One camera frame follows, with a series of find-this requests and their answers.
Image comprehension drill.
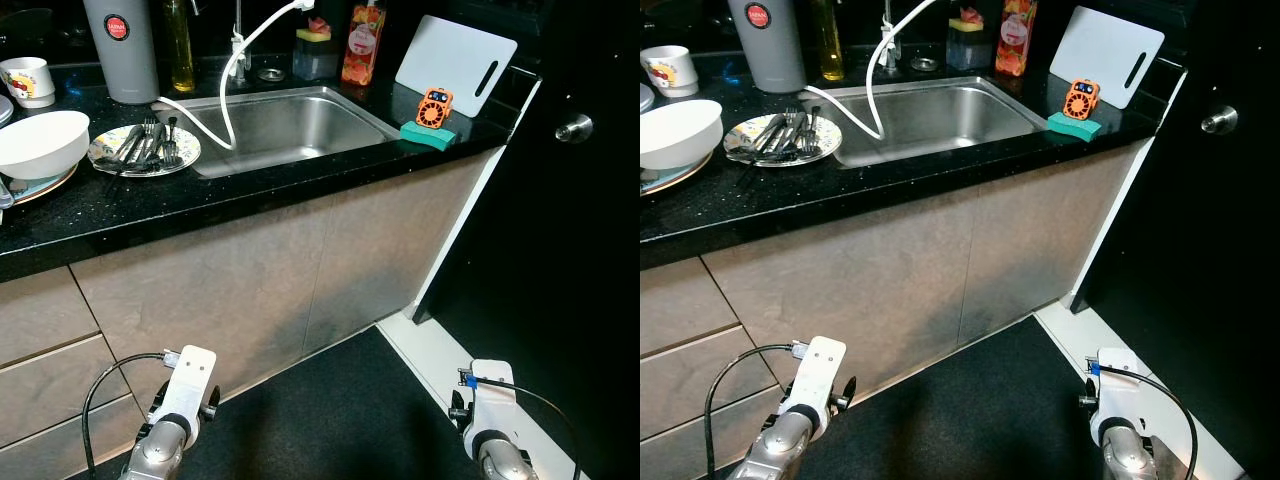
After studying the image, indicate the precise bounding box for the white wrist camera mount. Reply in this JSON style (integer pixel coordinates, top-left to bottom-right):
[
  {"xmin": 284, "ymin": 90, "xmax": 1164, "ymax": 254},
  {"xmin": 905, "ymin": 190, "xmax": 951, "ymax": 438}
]
[
  {"xmin": 1088, "ymin": 348, "xmax": 1146, "ymax": 441},
  {"xmin": 462, "ymin": 360, "xmax": 518, "ymax": 451},
  {"xmin": 783, "ymin": 336, "xmax": 847, "ymax": 441},
  {"xmin": 150, "ymin": 345, "xmax": 218, "ymax": 441}
]

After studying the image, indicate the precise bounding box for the plate with brown rim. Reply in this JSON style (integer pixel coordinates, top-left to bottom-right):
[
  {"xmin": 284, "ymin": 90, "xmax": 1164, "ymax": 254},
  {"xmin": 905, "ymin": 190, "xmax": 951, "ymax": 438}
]
[
  {"xmin": 0, "ymin": 160, "xmax": 79, "ymax": 208},
  {"xmin": 640, "ymin": 150, "xmax": 716, "ymax": 196}
]

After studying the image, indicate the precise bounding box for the silver sink faucet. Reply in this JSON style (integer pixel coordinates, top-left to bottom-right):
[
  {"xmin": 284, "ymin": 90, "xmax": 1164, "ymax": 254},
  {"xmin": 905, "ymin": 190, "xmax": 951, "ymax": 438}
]
[
  {"xmin": 879, "ymin": 0, "xmax": 899, "ymax": 67},
  {"xmin": 231, "ymin": 0, "xmax": 251, "ymax": 77}
]

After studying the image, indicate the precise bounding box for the stainless steel sink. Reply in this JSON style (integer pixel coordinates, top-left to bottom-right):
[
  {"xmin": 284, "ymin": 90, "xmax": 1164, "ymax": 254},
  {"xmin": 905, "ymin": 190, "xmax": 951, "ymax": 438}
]
[
  {"xmin": 150, "ymin": 85, "xmax": 401, "ymax": 179},
  {"xmin": 800, "ymin": 75, "xmax": 1051, "ymax": 169}
]

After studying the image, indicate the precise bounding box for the floral plate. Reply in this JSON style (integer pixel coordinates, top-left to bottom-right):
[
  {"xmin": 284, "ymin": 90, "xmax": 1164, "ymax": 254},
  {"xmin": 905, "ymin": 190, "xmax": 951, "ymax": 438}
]
[
  {"xmin": 88, "ymin": 123, "xmax": 201, "ymax": 178},
  {"xmin": 723, "ymin": 113, "xmax": 843, "ymax": 168}
]

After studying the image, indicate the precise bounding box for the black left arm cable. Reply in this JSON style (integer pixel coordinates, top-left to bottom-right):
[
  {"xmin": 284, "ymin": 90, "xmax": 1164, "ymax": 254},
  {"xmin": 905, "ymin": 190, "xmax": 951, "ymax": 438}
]
[
  {"xmin": 82, "ymin": 352, "xmax": 181, "ymax": 471},
  {"xmin": 703, "ymin": 343, "xmax": 801, "ymax": 471}
]

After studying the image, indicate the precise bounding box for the white flexible hose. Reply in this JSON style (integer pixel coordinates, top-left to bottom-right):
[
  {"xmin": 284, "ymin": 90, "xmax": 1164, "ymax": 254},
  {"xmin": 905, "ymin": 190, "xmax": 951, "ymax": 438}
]
[
  {"xmin": 797, "ymin": 0, "xmax": 953, "ymax": 141},
  {"xmin": 152, "ymin": 0, "xmax": 317, "ymax": 151}
]

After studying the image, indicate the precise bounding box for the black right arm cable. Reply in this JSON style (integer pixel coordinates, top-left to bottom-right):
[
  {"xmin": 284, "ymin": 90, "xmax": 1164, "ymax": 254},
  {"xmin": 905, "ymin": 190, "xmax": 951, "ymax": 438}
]
[
  {"xmin": 1090, "ymin": 364, "xmax": 1201, "ymax": 480},
  {"xmin": 460, "ymin": 375, "xmax": 583, "ymax": 480}
]

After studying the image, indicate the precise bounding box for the white bowl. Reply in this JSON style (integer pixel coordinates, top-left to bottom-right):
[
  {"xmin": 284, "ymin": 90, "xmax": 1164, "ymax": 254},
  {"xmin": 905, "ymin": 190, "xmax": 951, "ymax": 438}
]
[
  {"xmin": 0, "ymin": 111, "xmax": 91, "ymax": 181},
  {"xmin": 640, "ymin": 99, "xmax": 724, "ymax": 171}
]

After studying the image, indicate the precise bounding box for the thin black utensil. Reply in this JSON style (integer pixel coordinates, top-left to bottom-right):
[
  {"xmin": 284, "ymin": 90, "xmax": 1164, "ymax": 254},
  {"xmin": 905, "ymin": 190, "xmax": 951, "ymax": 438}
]
[
  {"xmin": 742, "ymin": 140, "xmax": 781, "ymax": 189},
  {"xmin": 100, "ymin": 140, "xmax": 141, "ymax": 181}
]

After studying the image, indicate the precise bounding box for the white plastic cutting board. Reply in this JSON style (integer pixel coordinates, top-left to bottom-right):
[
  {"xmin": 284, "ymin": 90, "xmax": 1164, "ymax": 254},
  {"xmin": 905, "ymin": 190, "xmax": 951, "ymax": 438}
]
[
  {"xmin": 1048, "ymin": 5, "xmax": 1166, "ymax": 109},
  {"xmin": 395, "ymin": 15, "xmax": 519, "ymax": 119}
]

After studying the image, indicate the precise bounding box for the dark sponge holder dispenser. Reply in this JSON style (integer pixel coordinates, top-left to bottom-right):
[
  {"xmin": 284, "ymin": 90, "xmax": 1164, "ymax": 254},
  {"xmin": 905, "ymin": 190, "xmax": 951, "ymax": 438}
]
[
  {"xmin": 945, "ymin": 28, "xmax": 991, "ymax": 71},
  {"xmin": 293, "ymin": 38, "xmax": 338, "ymax": 81}
]

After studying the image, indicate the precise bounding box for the grey thermos with red logo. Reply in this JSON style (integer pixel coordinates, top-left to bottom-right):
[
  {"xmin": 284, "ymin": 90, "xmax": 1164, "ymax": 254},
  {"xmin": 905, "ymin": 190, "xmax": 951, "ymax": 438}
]
[
  {"xmin": 83, "ymin": 0, "xmax": 161, "ymax": 105},
  {"xmin": 727, "ymin": 0, "xmax": 807, "ymax": 94}
]

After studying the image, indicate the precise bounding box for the green sponge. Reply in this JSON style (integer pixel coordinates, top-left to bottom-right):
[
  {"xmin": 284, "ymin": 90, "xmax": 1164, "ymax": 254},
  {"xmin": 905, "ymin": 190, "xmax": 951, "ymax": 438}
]
[
  {"xmin": 1047, "ymin": 110, "xmax": 1104, "ymax": 141},
  {"xmin": 400, "ymin": 118, "xmax": 459, "ymax": 153}
]

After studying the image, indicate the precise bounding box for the orange peach dish soap bottle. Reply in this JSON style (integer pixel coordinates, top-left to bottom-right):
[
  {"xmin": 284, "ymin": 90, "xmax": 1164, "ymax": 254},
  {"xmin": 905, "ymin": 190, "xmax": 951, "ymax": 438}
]
[
  {"xmin": 994, "ymin": 0, "xmax": 1038, "ymax": 78},
  {"xmin": 341, "ymin": 0, "xmax": 388, "ymax": 87}
]

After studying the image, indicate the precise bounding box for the beige cabinet panel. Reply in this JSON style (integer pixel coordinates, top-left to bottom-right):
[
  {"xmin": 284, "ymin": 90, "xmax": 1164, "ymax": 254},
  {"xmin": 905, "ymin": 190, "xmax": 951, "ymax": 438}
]
[
  {"xmin": 700, "ymin": 140, "xmax": 1151, "ymax": 401},
  {"xmin": 70, "ymin": 150, "xmax": 506, "ymax": 401}
]

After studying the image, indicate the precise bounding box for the silver spoon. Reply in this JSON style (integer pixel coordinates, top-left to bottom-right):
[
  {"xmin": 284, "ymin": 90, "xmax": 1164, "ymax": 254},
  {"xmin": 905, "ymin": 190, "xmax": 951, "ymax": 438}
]
[
  {"xmin": 112, "ymin": 125, "xmax": 149, "ymax": 169},
  {"xmin": 752, "ymin": 115, "xmax": 791, "ymax": 161}
]

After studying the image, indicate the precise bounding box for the beige drawer front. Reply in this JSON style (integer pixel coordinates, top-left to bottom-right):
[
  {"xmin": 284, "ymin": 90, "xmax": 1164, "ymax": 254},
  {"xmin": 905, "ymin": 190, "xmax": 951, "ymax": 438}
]
[
  {"xmin": 0, "ymin": 335, "xmax": 141, "ymax": 449},
  {"xmin": 640, "ymin": 255, "xmax": 746, "ymax": 356},
  {"xmin": 640, "ymin": 325, "xmax": 791, "ymax": 441},
  {"xmin": 0, "ymin": 265, "xmax": 101, "ymax": 369}
]

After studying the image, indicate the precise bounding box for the yellow oil bottle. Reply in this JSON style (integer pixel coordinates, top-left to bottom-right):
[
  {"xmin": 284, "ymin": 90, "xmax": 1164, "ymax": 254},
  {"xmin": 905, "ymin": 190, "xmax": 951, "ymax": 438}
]
[
  {"xmin": 810, "ymin": 0, "xmax": 846, "ymax": 82},
  {"xmin": 165, "ymin": 0, "xmax": 197, "ymax": 93}
]

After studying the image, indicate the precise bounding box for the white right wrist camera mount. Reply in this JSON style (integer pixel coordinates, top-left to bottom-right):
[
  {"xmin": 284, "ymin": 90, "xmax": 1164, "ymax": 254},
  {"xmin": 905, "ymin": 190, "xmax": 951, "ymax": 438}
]
[
  {"xmin": 1088, "ymin": 348, "xmax": 1146, "ymax": 441},
  {"xmin": 462, "ymin": 360, "xmax": 518, "ymax": 451}
]

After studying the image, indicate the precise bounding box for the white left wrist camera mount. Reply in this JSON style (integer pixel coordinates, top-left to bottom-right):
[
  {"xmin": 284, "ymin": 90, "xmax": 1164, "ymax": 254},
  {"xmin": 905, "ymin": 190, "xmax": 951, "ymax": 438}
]
[
  {"xmin": 783, "ymin": 336, "xmax": 847, "ymax": 441},
  {"xmin": 150, "ymin": 345, "xmax": 218, "ymax": 441}
]

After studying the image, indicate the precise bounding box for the black door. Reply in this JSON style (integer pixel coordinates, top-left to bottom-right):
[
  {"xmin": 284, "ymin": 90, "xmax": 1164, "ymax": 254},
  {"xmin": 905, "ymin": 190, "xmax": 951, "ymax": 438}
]
[
  {"xmin": 415, "ymin": 0, "xmax": 641, "ymax": 480},
  {"xmin": 1075, "ymin": 0, "xmax": 1280, "ymax": 480}
]

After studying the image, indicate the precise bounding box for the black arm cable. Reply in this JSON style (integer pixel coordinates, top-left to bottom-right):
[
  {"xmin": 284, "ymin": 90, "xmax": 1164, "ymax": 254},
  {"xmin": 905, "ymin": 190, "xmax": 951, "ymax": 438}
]
[
  {"xmin": 703, "ymin": 343, "xmax": 801, "ymax": 471},
  {"xmin": 460, "ymin": 375, "xmax": 583, "ymax": 480},
  {"xmin": 82, "ymin": 352, "xmax": 181, "ymax": 471},
  {"xmin": 1090, "ymin": 364, "xmax": 1201, "ymax": 480}
]

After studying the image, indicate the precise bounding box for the white printed mug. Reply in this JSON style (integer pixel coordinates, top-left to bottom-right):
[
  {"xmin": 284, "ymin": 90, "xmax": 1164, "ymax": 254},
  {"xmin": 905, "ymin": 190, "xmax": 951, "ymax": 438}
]
[
  {"xmin": 643, "ymin": 45, "xmax": 701, "ymax": 98},
  {"xmin": 0, "ymin": 57, "xmax": 56, "ymax": 109}
]

